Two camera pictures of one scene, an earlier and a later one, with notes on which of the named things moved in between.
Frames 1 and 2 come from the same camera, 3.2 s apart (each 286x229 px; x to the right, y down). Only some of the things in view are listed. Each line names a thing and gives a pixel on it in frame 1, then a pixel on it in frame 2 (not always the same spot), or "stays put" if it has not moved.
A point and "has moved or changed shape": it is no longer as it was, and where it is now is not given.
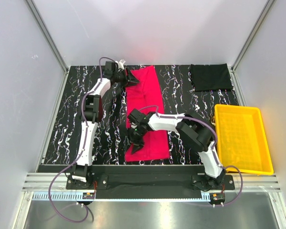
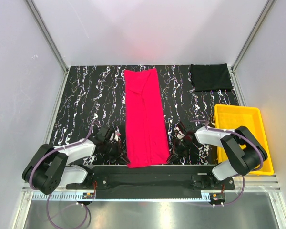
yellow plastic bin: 242,139 stays put
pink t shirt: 145,95 has moved or changed shape
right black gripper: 135,142 -> 178,145
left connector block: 88,195 stays put
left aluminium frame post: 46,34 stays put
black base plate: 142,182 stays put
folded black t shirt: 211,77 stays put
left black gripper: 127,77 -> 117,150
